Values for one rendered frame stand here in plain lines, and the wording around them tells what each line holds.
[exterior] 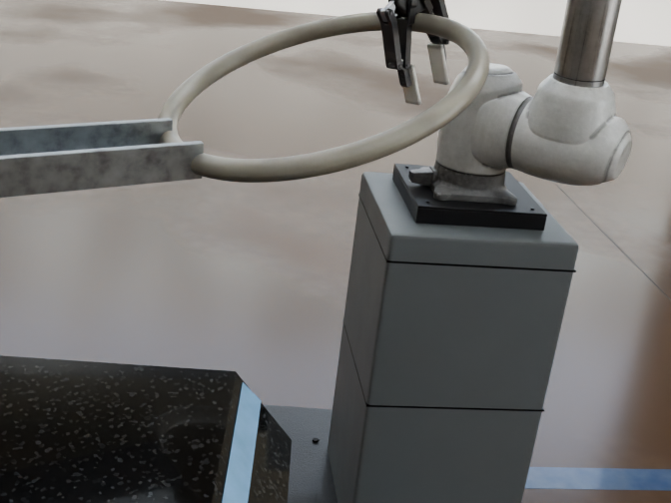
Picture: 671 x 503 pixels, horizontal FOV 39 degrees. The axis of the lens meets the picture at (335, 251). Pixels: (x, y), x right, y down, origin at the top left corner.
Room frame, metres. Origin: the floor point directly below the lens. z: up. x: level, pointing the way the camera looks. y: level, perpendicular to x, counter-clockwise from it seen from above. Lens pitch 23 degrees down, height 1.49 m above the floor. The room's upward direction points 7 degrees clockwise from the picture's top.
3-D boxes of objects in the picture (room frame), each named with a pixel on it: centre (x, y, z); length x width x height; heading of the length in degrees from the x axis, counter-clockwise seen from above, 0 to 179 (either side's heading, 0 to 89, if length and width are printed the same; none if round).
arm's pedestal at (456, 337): (2.00, -0.27, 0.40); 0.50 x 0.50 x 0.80; 10
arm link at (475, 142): (1.99, -0.28, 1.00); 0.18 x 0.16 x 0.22; 59
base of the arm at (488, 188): (2.00, -0.25, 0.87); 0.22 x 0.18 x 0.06; 99
